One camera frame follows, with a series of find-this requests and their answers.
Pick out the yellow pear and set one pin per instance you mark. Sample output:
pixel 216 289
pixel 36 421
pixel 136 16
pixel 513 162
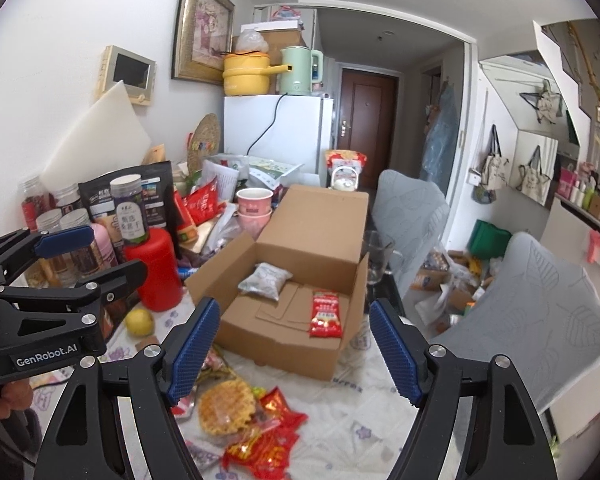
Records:
pixel 139 322

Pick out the dark jar with green label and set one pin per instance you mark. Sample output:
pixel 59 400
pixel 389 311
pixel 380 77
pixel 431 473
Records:
pixel 130 210

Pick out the round waffle packet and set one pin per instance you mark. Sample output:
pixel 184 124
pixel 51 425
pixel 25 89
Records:
pixel 227 407

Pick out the red white snack pouch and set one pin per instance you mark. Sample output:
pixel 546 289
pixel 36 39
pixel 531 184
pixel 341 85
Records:
pixel 202 205

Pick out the black pouch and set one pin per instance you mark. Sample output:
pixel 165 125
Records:
pixel 92 195

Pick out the white paper sheet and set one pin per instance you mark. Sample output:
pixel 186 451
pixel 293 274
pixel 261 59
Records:
pixel 225 175

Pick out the red white snack packet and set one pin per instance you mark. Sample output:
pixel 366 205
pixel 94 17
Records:
pixel 325 315

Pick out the white rice cooker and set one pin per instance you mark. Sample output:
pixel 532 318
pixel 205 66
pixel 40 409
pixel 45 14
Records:
pixel 343 180

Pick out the white bunny print tablecloth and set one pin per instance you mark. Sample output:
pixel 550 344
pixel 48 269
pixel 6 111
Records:
pixel 330 410

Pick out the green white flat box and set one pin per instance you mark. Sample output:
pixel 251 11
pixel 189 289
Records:
pixel 272 167

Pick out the brown door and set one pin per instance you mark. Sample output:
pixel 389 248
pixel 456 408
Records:
pixel 370 125

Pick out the bamboo stick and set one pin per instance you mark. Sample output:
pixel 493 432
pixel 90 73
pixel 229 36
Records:
pixel 591 67

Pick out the clear plastic bag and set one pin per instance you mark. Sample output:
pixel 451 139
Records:
pixel 252 40

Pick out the blue plastic bag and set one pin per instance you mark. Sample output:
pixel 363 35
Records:
pixel 442 145

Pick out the round woven mat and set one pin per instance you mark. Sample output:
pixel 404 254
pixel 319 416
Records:
pixel 207 135

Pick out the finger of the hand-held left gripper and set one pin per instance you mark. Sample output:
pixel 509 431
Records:
pixel 117 277
pixel 62 242

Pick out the brown carton with white lid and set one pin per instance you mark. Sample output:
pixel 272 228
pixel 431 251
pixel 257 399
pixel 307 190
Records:
pixel 285 40

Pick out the brown cardboard box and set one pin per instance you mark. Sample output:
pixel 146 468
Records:
pixel 280 350

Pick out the gold framed picture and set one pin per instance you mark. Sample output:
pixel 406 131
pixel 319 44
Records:
pixel 205 20

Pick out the beige intercom panel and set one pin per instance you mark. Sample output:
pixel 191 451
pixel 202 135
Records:
pixel 130 72

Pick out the red plastic canister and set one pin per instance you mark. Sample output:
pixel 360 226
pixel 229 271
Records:
pixel 160 270

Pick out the green bag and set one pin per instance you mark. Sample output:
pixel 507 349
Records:
pixel 487 240

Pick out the purple white packet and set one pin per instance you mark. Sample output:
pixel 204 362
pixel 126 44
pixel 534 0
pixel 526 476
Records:
pixel 200 455

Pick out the large red yellow snack packet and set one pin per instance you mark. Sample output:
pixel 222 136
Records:
pixel 260 452

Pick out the glass jug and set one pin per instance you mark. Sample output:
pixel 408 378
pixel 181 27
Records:
pixel 377 260

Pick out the person's left hand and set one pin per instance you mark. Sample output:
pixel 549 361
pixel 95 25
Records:
pixel 2 400

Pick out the open carton of snacks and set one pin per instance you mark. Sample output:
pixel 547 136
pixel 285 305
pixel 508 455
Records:
pixel 430 270

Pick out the pink paper cup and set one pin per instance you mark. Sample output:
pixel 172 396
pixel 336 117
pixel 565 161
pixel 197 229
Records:
pixel 254 222
pixel 254 200

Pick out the silver snack packet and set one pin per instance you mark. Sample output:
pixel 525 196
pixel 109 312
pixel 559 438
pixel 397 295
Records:
pixel 265 282

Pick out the yellow pot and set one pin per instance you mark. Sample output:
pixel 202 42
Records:
pixel 245 75

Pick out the grey leaf pattern chair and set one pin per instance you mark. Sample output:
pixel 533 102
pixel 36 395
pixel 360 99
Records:
pixel 530 300
pixel 410 210

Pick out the pink bottle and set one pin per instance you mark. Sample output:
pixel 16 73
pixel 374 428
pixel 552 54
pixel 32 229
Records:
pixel 106 247

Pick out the beige tote bag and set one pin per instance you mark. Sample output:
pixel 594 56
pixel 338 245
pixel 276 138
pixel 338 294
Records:
pixel 494 167

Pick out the green electric kettle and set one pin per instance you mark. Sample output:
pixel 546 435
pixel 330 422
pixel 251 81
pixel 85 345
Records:
pixel 295 70

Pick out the white fridge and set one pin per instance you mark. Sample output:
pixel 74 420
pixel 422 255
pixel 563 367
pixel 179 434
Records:
pixel 300 130

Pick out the clear plastic jar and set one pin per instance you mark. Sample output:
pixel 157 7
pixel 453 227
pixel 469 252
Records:
pixel 80 260
pixel 67 200
pixel 32 202

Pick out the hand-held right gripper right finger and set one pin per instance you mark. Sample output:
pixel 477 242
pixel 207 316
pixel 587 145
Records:
pixel 397 355

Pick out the red yellow snack bag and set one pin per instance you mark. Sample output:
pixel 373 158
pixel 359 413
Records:
pixel 347 157

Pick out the small red gold snack packet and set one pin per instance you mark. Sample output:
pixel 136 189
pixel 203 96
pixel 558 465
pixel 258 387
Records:
pixel 280 405

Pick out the row of cosmetic bottles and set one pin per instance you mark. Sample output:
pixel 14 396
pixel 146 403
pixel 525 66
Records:
pixel 587 195

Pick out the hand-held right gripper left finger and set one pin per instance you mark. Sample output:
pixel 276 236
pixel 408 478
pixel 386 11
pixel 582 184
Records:
pixel 195 352

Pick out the blue white tube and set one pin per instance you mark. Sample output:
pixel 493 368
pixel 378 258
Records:
pixel 187 273

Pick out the white board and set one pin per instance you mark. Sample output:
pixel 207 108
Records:
pixel 95 140

